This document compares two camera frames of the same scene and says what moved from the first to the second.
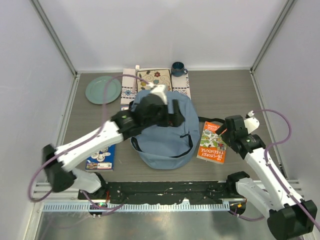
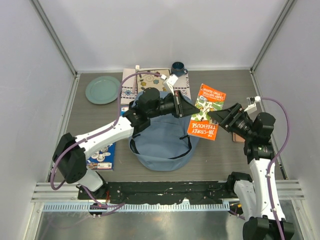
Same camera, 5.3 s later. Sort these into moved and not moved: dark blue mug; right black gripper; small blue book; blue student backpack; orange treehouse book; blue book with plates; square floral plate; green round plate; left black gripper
Moved: orange treehouse book; right black gripper; left black gripper
Not moved: blue book with plates; dark blue mug; square floral plate; small blue book; green round plate; blue student backpack
